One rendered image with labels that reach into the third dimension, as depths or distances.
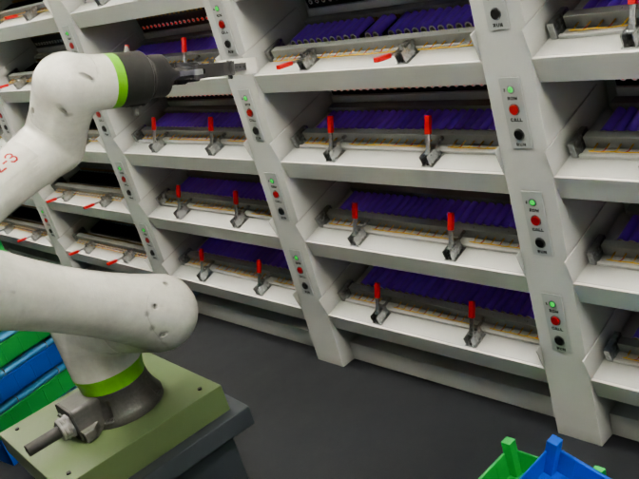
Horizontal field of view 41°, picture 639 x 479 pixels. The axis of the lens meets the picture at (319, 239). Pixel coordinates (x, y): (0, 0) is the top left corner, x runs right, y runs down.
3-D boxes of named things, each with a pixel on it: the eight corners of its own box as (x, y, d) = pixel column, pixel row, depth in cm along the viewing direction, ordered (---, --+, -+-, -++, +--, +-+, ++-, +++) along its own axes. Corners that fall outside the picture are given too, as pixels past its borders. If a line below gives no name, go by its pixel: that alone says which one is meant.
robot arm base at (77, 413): (47, 476, 140) (31, 447, 138) (17, 450, 152) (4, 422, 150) (178, 393, 153) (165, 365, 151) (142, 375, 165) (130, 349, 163)
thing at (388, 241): (533, 294, 155) (509, 238, 148) (313, 255, 200) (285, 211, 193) (584, 220, 164) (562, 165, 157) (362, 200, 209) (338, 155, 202)
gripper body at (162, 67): (134, 99, 151) (178, 93, 157) (159, 98, 145) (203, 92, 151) (127, 56, 150) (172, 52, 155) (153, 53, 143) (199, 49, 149)
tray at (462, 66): (491, 85, 140) (471, 34, 136) (262, 93, 185) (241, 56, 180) (548, 17, 150) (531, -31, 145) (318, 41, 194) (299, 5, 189)
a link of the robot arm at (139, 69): (122, 46, 139) (95, 49, 146) (132, 117, 142) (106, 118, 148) (154, 43, 143) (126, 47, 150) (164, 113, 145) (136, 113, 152)
